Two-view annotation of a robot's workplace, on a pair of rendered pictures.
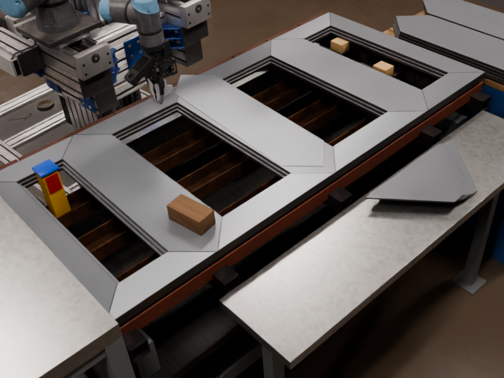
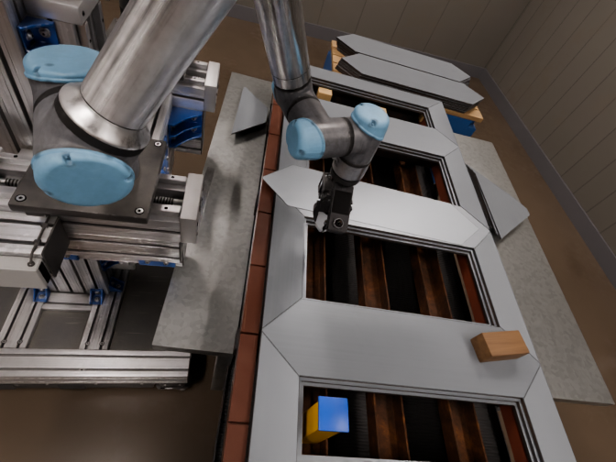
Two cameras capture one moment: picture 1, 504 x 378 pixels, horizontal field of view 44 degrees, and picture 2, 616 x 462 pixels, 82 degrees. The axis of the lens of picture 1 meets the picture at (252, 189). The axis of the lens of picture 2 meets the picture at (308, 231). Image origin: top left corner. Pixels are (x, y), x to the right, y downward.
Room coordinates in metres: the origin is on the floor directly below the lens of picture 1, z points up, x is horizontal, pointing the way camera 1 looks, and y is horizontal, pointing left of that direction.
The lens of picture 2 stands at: (1.55, 0.87, 1.61)
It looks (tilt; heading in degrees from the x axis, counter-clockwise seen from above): 50 degrees down; 292
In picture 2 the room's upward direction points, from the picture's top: 24 degrees clockwise
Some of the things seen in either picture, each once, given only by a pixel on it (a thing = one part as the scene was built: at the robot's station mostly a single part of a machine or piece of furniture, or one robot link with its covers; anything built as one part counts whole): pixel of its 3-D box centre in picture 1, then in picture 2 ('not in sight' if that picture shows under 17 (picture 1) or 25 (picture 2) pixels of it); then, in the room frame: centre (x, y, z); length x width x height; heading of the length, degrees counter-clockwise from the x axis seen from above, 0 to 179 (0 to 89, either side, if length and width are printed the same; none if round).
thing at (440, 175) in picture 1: (437, 181); (500, 202); (1.40, -0.56, 0.77); 0.45 x 0.20 x 0.04; 129
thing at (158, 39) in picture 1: (151, 37); (348, 163); (1.77, 0.28, 1.12); 0.08 x 0.08 x 0.05
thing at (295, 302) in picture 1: (405, 214); (506, 236); (1.30, -0.44, 0.74); 1.20 x 0.26 x 0.03; 129
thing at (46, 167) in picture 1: (46, 169); (332, 414); (1.46, 0.60, 0.88); 0.06 x 0.06 x 0.02; 39
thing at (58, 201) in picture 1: (55, 195); (317, 423); (1.46, 0.60, 0.78); 0.05 x 0.05 x 0.19; 39
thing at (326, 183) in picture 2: (157, 59); (338, 186); (1.77, 0.27, 1.04); 0.09 x 0.08 x 0.12; 130
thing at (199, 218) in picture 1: (190, 214); (499, 346); (1.23, 0.17, 0.87); 0.12 x 0.06 x 0.05; 50
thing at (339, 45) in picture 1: (340, 45); (324, 94); (2.25, -0.40, 0.79); 0.06 x 0.05 x 0.04; 39
